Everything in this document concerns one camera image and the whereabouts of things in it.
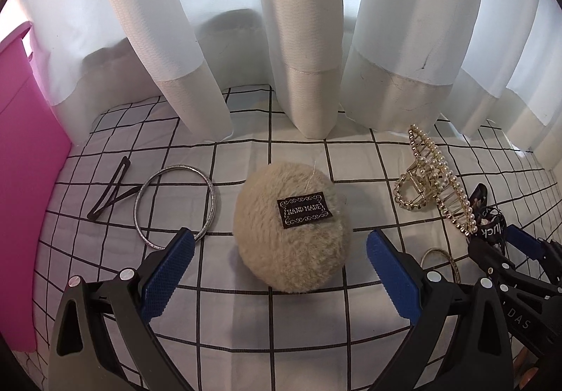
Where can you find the white black-grid tablecloth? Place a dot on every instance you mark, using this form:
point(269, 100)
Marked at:
point(281, 325)

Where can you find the pink plastic box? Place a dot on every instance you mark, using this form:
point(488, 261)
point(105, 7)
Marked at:
point(26, 180)

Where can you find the sheer white curtain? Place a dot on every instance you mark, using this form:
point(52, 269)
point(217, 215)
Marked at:
point(505, 44)

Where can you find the cream curtain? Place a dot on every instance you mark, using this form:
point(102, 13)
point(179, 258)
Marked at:
point(303, 35)

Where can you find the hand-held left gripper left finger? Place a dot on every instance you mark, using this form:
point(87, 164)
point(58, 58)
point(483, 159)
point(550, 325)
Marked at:
point(169, 269)

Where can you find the black snap hair clip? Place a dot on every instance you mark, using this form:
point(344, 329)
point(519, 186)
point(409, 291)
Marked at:
point(109, 194)

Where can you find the gold pearl claw clip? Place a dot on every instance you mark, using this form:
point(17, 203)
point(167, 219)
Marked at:
point(432, 180)

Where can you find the silver bangle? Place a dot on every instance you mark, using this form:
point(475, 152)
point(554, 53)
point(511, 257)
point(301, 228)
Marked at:
point(174, 206)

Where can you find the gold bangle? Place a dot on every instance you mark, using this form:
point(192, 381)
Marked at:
point(441, 261)

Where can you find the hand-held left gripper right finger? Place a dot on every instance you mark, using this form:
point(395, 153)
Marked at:
point(392, 278)

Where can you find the person's right hand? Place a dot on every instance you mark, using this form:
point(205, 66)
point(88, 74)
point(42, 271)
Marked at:
point(526, 377)

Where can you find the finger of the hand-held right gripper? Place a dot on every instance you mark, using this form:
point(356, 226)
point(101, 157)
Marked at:
point(523, 240)
point(491, 257)

